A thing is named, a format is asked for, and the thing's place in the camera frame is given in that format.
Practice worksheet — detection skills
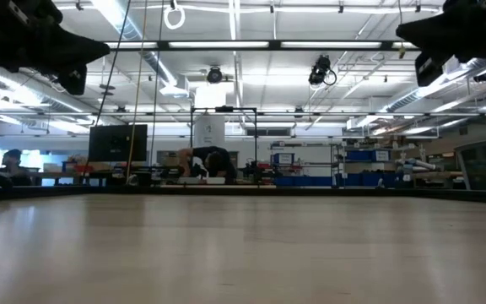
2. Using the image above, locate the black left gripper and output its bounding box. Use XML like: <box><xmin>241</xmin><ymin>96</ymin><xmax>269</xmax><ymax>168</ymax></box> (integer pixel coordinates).
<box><xmin>0</xmin><ymin>0</ymin><xmax>111</xmax><ymax>96</ymax></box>

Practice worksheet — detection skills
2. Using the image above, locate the metal shelf rack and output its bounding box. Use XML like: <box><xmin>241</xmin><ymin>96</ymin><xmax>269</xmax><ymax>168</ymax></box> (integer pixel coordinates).
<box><xmin>269</xmin><ymin>140</ymin><xmax>342</xmax><ymax>188</ymax></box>

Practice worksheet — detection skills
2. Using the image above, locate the black monitor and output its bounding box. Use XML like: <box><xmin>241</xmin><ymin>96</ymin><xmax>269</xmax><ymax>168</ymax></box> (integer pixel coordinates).
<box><xmin>87</xmin><ymin>123</ymin><xmax>149</xmax><ymax>163</ymax></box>

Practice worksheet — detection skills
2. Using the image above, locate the white pipe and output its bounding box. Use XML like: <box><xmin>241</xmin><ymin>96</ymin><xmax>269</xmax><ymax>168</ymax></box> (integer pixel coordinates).
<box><xmin>396</xmin><ymin>157</ymin><xmax>437</xmax><ymax>171</ymax></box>

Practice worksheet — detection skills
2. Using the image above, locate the person seated at desk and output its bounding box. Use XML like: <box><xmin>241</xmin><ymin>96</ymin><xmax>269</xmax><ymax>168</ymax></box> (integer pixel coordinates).
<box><xmin>0</xmin><ymin>148</ymin><xmax>34</xmax><ymax>187</ymax></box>

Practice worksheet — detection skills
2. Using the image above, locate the black round ceiling fixture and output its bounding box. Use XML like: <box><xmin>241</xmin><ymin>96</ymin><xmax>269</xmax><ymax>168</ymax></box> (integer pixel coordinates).
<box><xmin>206</xmin><ymin>65</ymin><xmax>224</xmax><ymax>84</ymax></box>

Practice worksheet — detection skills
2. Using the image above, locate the white pillar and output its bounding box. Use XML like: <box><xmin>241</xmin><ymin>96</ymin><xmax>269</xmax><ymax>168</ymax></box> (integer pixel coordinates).
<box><xmin>192</xmin><ymin>86</ymin><xmax>228</xmax><ymax>149</ymax></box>

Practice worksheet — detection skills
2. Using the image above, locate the black overhead light bar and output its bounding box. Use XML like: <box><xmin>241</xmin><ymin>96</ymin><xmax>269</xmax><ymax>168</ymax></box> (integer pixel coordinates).
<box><xmin>103</xmin><ymin>39</ymin><xmax>421</xmax><ymax>52</ymax></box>

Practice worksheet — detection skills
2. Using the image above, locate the person bent over bench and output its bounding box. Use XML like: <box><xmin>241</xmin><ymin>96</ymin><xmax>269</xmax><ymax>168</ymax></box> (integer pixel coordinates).
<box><xmin>176</xmin><ymin>145</ymin><xmax>239</xmax><ymax>186</ymax></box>

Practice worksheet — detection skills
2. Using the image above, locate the long blue storage bin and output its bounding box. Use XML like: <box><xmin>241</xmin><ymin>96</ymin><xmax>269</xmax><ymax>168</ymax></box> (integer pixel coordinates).
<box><xmin>275</xmin><ymin>176</ymin><xmax>334</xmax><ymax>188</ymax></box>

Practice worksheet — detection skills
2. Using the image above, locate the thin hanging cable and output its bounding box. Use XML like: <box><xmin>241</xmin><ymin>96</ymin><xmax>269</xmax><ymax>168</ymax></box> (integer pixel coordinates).
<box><xmin>397</xmin><ymin>0</ymin><xmax>408</xmax><ymax>59</ymax></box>

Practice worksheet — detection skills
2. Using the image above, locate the black hanging cable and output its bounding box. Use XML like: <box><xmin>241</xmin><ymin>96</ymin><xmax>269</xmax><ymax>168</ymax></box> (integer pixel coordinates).
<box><xmin>94</xmin><ymin>0</ymin><xmax>132</xmax><ymax>128</ymax></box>
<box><xmin>148</xmin><ymin>0</ymin><xmax>165</xmax><ymax>168</ymax></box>

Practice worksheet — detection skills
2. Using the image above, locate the white cable loop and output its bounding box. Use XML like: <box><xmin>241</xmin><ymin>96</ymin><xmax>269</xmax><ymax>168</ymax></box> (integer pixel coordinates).
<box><xmin>163</xmin><ymin>3</ymin><xmax>186</xmax><ymax>31</ymax></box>

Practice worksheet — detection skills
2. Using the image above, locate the black overhead camera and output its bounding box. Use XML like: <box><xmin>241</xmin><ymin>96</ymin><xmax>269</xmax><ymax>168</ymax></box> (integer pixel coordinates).
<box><xmin>308</xmin><ymin>54</ymin><xmax>338</xmax><ymax>87</ymax></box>

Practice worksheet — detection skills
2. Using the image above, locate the black metal frame stand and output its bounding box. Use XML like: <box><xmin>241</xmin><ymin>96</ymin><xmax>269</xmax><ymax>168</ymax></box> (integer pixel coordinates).
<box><xmin>189</xmin><ymin>106</ymin><xmax>258</xmax><ymax>185</ymax></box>

